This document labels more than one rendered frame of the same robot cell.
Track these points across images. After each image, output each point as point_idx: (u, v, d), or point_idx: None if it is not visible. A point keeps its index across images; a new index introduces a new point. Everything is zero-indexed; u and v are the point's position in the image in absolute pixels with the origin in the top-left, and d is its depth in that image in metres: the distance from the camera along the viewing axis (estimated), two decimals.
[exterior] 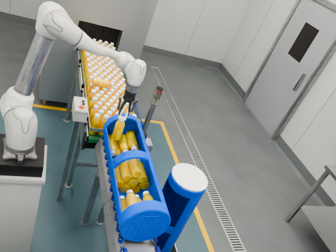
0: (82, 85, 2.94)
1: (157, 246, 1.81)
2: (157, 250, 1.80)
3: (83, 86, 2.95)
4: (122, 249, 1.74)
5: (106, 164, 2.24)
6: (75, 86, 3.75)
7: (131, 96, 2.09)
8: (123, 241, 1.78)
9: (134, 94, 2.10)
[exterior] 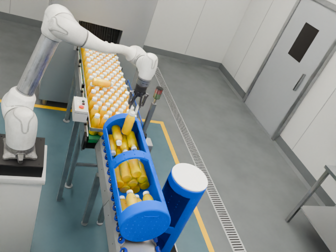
0: (82, 85, 2.94)
1: (157, 246, 1.81)
2: (157, 250, 1.80)
3: (83, 86, 2.95)
4: (122, 249, 1.74)
5: (106, 164, 2.24)
6: (75, 86, 3.75)
7: (142, 90, 2.08)
8: (123, 241, 1.78)
9: (145, 88, 2.08)
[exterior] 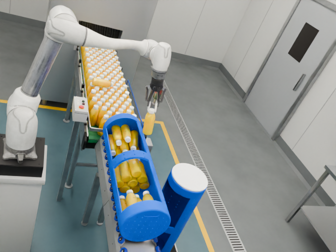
0: (82, 85, 2.94)
1: (157, 246, 1.81)
2: (157, 250, 1.80)
3: (83, 86, 2.95)
4: (122, 249, 1.74)
5: (106, 164, 2.24)
6: (75, 86, 3.75)
7: (158, 83, 1.95)
8: (123, 241, 1.78)
9: (161, 81, 1.95)
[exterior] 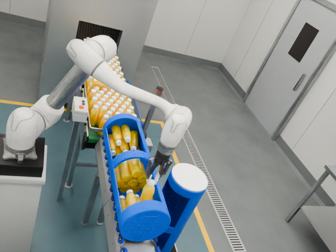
0: (82, 85, 2.94)
1: (157, 246, 1.81)
2: (157, 250, 1.80)
3: (83, 86, 2.95)
4: (122, 249, 1.74)
5: (106, 164, 2.24)
6: None
7: (165, 159, 1.63)
8: (123, 241, 1.78)
9: (168, 156, 1.63)
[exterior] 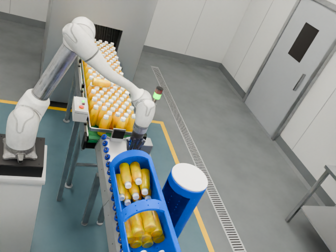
0: (82, 85, 2.94)
1: None
2: None
3: (83, 86, 2.95)
4: None
5: (107, 165, 2.23)
6: (75, 86, 3.75)
7: None
8: None
9: None
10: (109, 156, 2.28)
